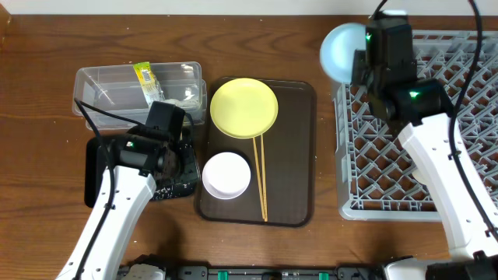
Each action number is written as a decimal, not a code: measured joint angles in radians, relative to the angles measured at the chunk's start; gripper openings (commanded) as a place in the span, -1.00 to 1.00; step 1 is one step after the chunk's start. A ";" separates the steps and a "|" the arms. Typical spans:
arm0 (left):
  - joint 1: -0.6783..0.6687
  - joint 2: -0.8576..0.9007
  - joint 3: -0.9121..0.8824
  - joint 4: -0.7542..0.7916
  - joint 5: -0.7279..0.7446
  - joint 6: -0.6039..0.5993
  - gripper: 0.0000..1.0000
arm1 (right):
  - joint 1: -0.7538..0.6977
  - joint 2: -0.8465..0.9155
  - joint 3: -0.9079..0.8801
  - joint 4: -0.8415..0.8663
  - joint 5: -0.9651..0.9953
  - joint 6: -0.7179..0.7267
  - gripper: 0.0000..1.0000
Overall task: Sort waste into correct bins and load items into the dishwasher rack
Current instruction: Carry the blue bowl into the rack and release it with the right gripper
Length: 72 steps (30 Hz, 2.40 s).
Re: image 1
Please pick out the yellow plate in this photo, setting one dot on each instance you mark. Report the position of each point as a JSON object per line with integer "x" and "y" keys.
{"x": 244, "y": 108}

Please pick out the clear plastic bin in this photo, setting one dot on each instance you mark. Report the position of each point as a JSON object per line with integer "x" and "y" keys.
{"x": 116, "y": 89}

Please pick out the wooden chopstick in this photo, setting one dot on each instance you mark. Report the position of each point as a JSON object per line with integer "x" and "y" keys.
{"x": 263, "y": 180}
{"x": 260, "y": 188}

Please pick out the brown serving tray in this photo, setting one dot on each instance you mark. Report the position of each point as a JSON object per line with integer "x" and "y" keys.
{"x": 289, "y": 163}

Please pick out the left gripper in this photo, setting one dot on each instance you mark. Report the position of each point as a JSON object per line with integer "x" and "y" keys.
{"x": 192, "y": 174}

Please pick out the green snack wrapper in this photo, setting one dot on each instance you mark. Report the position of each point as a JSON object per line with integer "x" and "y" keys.
{"x": 151, "y": 87}

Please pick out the right wooden chopstick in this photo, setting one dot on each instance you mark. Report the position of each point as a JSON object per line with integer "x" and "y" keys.
{"x": 263, "y": 180}

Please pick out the left wooden chopstick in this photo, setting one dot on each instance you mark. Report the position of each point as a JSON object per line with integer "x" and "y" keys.
{"x": 260, "y": 188}

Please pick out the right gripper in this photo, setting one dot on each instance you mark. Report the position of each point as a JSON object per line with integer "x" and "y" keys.
{"x": 359, "y": 68}

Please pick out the blue bowl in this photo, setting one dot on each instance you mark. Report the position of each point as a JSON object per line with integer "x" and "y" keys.
{"x": 338, "y": 48}

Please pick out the black waste tray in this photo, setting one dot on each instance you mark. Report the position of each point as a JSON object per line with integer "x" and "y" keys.
{"x": 91, "y": 171}

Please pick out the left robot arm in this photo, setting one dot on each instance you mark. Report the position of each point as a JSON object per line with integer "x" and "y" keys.
{"x": 142, "y": 169}

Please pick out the pink bowl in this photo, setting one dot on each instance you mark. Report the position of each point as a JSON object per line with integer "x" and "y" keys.
{"x": 226, "y": 175}

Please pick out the grey dishwasher rack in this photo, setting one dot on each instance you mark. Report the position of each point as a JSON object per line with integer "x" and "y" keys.
{"x": 375, "y": 179}

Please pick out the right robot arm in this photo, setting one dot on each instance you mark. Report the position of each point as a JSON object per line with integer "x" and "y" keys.
{"x": 420, "y": 113}

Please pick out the white cup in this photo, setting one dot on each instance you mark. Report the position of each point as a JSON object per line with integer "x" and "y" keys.
{"x": 418, "y": 177}

